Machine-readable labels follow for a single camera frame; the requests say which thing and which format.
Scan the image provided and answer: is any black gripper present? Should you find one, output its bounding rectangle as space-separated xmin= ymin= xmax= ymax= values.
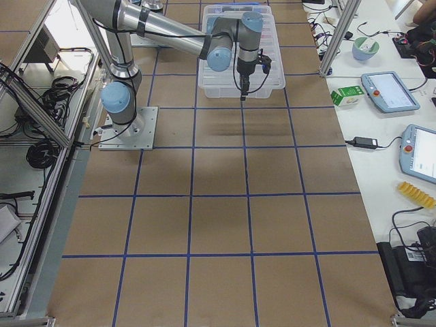
xmin=236 ymin=59 xmax=255 ymax=102

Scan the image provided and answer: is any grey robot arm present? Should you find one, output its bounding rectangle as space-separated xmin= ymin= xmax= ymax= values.
xmin=75 ymin=1 xmax=270 ymax=140

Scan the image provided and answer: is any clear plastic storage box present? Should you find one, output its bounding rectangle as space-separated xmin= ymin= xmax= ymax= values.
xmin=200 ymin=5 xmax=283 ymax=99

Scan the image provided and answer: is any blue plastic tray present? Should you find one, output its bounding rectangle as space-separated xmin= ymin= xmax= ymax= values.
xmin=215 ymin=1 xmax=268 ymax=6

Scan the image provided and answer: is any green white carton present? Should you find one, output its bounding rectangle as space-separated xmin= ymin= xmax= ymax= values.
xmin=330 ymin=85 xmax=365 ymax=107

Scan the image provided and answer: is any black power adapter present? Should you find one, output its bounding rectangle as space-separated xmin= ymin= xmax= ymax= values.
xmin=354 ymin=136 xmax=378 ymax=149

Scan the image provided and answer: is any teach pendant far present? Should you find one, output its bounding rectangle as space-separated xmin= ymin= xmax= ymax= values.
xmin=360 ymin=71 xmax=420 ymax=113

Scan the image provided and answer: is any teach pendant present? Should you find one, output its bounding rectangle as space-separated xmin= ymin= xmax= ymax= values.
xmin=360 ymin=71 xmax=420 ymax=113
xmin=399 ymin=124 xmax=435 ymax=184

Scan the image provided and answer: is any teach pendant near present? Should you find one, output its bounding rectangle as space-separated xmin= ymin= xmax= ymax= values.
xmin=399 ymin=124 xmax=435 ymax=184

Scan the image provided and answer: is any yellow toy piece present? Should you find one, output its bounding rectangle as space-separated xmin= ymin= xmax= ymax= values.
xmin=397 ymin=181 xmax=435 ymax=209

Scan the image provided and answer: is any aluminium frame post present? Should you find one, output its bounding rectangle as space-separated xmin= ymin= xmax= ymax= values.
xmin=319 ymin=0 xmax=361 ymax=78

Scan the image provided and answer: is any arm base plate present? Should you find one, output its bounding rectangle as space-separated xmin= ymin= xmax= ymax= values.
xmin=98 ymin=106 xmax=159 ymax=151

